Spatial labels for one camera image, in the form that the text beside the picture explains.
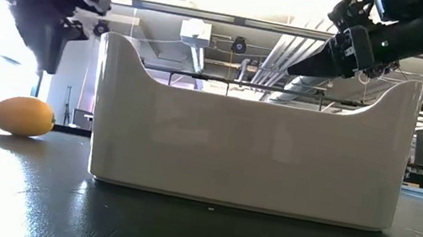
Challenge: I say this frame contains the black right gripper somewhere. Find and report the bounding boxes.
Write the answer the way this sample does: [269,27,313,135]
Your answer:
[286,14,383,89]

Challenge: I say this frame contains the orange mango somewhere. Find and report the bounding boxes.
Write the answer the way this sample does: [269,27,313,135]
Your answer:
[0,91,59,143]

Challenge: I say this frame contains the beige plastic basket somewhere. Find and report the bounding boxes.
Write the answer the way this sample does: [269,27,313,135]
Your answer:
[77,29,423,237]

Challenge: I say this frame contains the black round ceiling reel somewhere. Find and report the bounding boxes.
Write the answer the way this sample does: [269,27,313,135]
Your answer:
[92,18,112,40]
[230,34,250,56]

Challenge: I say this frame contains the black horizontal bar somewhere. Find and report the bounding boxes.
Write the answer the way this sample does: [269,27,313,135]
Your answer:
[141,65,423,119]

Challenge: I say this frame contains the grey overhead beam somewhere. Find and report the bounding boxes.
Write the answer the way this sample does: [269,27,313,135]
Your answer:
[109,0,423,58]

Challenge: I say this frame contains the white ceiling box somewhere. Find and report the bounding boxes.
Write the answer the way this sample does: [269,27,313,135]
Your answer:
[177,16,214,51]

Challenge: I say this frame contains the silver ceiling duct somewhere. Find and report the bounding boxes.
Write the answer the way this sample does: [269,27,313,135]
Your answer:
[248,30,337,112]

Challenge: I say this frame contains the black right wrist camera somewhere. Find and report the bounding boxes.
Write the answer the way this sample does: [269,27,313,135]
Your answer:
[325,0,378,37]

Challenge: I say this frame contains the black aluminium table frame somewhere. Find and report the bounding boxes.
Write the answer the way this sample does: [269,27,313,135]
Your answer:
[0,113,423,200]

